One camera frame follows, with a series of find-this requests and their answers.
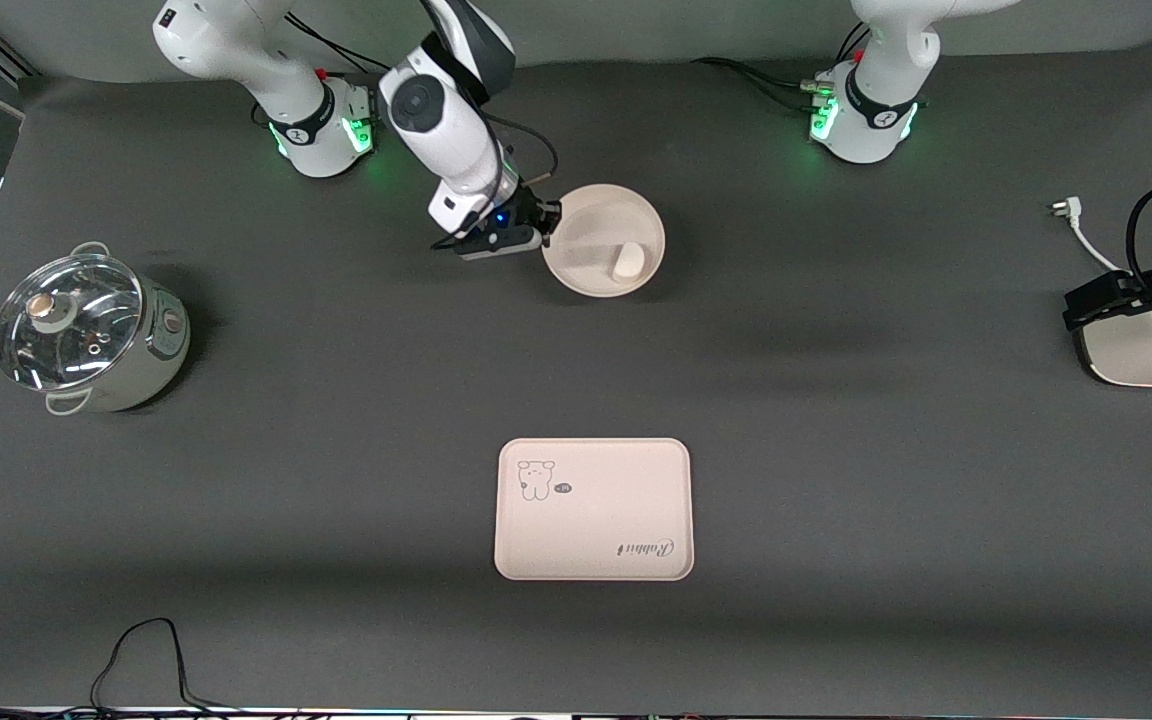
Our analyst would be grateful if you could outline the round cream plate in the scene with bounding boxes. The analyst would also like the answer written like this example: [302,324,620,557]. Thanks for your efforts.
[540,183,667,299]

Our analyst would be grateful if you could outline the cream rectangular rabbit tray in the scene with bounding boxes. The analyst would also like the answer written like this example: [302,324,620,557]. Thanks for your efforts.
[494,438,695,582]

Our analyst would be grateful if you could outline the dark grey table mat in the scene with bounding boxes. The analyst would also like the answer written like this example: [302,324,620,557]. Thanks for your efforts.
[0,35,1152,716]

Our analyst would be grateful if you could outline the pale green electric pot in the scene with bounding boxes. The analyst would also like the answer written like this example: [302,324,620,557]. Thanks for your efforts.
[42,242,193,417]

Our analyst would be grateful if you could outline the glass pot lid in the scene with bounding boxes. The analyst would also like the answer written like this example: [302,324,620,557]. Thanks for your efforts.
[0,254,145,393]

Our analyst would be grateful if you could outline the white power cord with plug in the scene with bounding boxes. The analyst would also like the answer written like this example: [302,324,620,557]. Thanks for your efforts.
[1049,197,1127,273]

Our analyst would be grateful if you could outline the black right arm wrist cable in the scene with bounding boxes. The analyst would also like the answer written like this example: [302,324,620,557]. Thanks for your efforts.
[430,108,560,251]

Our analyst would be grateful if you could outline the black right arm base cables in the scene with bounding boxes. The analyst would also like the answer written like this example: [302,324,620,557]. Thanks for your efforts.
[281,12,402,81]

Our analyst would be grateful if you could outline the black arm base cables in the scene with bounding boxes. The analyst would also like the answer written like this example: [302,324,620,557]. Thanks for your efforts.
[689,20,872,113]
[281,12,402,81]

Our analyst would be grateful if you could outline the black left arm base cables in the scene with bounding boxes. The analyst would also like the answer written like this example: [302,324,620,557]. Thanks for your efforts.
[689,20,872,113]

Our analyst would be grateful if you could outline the thin black looped cable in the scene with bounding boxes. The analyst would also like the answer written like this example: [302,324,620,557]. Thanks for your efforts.
[86,617,237,717]

